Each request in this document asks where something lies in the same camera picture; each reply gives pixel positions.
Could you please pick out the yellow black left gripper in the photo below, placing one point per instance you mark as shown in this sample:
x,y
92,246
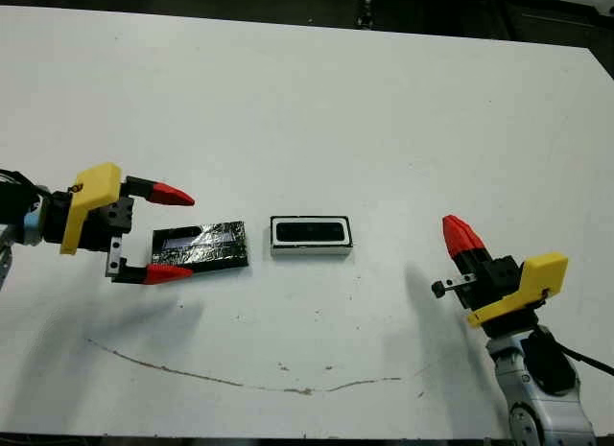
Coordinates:
x,y
91,196

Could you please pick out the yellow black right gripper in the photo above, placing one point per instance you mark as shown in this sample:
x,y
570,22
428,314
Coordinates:
x,y
527,288

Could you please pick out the shiny black box lid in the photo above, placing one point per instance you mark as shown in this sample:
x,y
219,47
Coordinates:
x,y
225,249

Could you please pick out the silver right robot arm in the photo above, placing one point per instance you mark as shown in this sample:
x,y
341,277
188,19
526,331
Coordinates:
x,y
527,398

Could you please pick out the black box base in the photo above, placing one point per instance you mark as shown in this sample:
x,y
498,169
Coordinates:
x,y
307,251

